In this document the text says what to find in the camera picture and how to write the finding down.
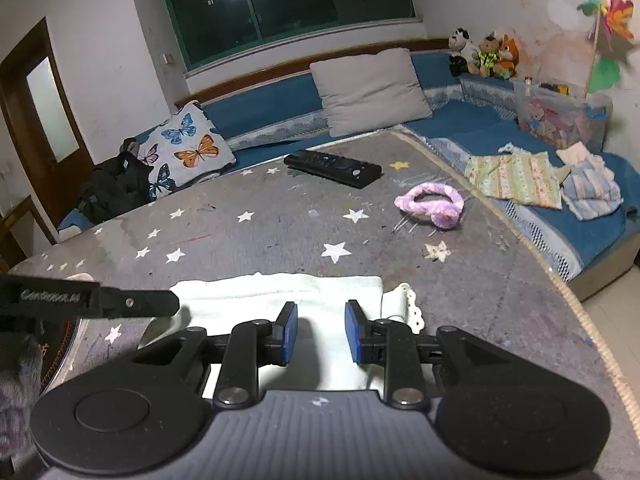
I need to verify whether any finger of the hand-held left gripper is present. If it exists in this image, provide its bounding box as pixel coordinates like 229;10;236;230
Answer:
99;287;181;318

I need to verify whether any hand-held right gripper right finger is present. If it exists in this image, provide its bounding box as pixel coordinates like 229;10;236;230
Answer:
345;300;506;409

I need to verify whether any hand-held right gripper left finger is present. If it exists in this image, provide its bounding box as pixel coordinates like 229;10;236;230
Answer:
129;301;299;409

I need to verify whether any pale green garment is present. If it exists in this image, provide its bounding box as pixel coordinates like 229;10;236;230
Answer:
170;272;426;391

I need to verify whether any round metal rimmed inset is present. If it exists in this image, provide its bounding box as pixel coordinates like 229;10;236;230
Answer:
37;317;156;396

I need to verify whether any wooden desk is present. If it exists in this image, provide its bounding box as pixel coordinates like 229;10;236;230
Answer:
0;195;56;271

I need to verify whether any grey star print mat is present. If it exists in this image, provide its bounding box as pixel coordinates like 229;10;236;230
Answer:
10;127;626;461

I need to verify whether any black bag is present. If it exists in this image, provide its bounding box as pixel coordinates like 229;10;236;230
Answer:
77;137;156;223

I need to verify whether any pink fuzzy headband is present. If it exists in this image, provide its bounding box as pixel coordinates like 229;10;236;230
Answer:
394;183;466;231

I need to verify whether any butterfly print pillow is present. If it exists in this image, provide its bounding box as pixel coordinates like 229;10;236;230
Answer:
134;100;237;198

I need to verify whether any black remote control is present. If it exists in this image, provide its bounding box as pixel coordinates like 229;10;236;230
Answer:
283;150;383;190

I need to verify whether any brown wooden door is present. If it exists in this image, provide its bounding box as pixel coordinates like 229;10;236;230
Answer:
0;16;96;246

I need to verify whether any green patterned cloth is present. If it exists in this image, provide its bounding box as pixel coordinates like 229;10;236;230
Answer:
464;151;563;210

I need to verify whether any blue sofa cushion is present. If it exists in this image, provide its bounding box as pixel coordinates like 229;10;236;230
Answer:
57;37;640;301

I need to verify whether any beige pillow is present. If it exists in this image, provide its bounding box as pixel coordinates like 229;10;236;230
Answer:
309;47;433;138

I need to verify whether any blue striped cloth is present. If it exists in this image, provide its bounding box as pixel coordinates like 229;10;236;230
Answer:
560;155;623;221

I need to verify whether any cream cloth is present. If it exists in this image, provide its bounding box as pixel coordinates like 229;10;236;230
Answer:
556;141;591;166

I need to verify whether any clear plastic toy box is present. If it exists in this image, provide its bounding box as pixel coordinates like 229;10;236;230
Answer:
515;80;613;153

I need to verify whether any black and white plush cow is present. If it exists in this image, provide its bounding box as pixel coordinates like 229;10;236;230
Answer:
447;27;481;77

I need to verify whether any plush bear with yellow vest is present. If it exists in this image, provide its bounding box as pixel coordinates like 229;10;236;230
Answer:
475;32;502;78

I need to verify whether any orange plush fox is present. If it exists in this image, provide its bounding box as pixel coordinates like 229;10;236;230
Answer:
495;35;521;80

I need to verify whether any dark window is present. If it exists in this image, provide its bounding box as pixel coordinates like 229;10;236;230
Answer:
157;0;418;68

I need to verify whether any colourful pinwheel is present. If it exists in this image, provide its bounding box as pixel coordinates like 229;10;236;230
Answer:
575;0;636;96

